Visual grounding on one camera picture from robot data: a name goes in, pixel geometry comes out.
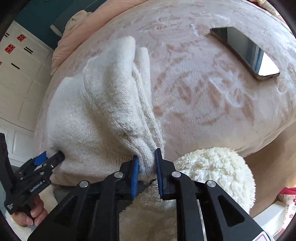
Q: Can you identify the person's left hand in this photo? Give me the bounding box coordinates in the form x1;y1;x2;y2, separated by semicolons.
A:
11;197;45;228

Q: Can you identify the smartphone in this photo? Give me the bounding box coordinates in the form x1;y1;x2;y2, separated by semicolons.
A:
209;27;281;81

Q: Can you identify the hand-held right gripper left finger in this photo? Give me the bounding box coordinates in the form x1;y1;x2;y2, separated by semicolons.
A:
27;156;140;241

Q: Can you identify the cream sweater with black hearts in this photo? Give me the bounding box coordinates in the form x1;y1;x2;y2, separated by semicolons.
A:
45;36;166;186

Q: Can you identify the pink floral fabric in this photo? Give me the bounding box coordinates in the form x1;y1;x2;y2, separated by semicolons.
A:
277;187;296;223

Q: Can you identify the white box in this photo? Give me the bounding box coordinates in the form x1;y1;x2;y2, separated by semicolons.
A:
252;201;292;239

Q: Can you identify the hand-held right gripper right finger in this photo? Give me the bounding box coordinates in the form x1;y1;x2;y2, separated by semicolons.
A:
154;148;273;241

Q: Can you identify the cream knit cloth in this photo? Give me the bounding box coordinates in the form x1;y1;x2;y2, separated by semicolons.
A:
255;0;275;8

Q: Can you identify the person's white fleece robe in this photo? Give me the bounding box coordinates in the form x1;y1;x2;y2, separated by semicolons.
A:
5;146;256;241

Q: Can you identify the pink duvet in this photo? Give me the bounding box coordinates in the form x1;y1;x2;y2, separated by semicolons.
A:
51;23;89;75

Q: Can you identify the pink floral bed blanket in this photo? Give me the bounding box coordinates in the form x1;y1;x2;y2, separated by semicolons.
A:
33;0;296;163

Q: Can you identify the cream fleece clothing bundle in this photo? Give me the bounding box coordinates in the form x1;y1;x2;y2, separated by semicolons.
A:
66;10;93;32

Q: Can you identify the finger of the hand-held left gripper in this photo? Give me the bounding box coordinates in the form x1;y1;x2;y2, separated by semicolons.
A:
17;152;49;174
35;151;65;176

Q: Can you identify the white wardrobe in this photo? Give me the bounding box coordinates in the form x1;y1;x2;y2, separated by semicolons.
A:
0;20;55;169

